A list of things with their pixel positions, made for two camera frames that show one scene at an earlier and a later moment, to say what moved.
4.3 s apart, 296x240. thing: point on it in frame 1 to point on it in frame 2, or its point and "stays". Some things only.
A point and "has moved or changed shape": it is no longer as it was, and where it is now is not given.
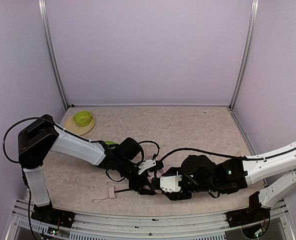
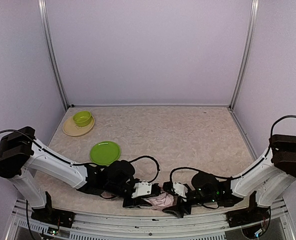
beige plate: x=69 y=124 stays
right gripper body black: x=174 y=195 to x=178 y=204
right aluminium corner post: x=253 y=16 stays
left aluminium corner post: x=43 y=11 stays
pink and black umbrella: x=146 y=186 has moved or changed shape
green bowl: x=82 y=118 stays
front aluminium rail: x=86 y=226 stays
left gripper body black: x=135 y=183 to x=133 y=202
